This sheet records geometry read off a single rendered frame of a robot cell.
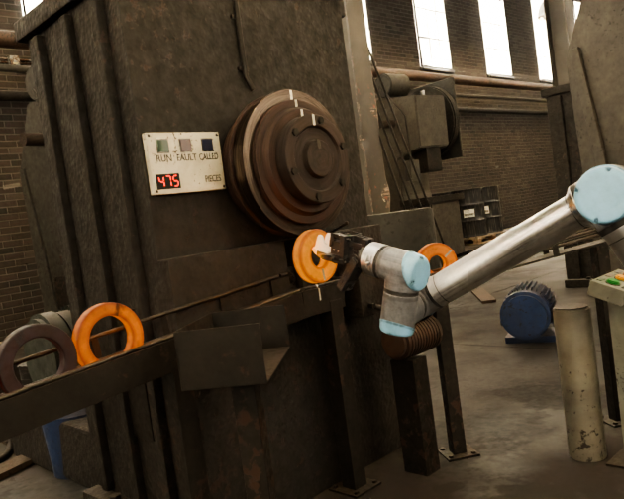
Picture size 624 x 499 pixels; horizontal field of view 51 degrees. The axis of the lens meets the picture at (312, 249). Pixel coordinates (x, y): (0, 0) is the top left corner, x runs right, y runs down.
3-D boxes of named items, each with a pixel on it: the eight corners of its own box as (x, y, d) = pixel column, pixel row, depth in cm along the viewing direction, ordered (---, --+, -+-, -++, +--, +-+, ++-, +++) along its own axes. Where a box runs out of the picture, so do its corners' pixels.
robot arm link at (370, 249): (392, 275, 173) (368, 281, 166) (377, 270, 176) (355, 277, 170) (395, 243, 171) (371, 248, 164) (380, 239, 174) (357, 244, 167)
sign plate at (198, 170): (151, 195, 188) (141, 134, 187) (222, 189, 206) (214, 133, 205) (155, 194, 186) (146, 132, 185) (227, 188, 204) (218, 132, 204)
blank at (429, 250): (434, 293, 237) (437, 294, 234) (405, 263, 235) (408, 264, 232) (463, 263, 239) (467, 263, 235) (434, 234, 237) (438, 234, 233)
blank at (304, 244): (286, 235, 181) (294, 234, 179) (324, 225, 192) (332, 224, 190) (298, 289, 182) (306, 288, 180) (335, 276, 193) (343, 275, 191)
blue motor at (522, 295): (501, 349, 386) (494, 292, 384) (514, 328, 437) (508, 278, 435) (556, 347, 372) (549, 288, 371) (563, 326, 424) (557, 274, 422)
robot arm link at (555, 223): (626, 152, 152) (402, 287, 186) (620, 153, 141) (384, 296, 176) (655, 194, 150) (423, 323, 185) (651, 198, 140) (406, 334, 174)
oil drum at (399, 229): (356, 331, 505) (340, 217, 500) (401, 316, 546) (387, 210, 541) (417, 334, 462) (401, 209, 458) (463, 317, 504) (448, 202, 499)
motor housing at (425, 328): (395, 473, 228) (375, 324, 225) (431, 451, 244) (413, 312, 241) (426, 481, 219) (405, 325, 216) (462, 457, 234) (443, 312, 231)
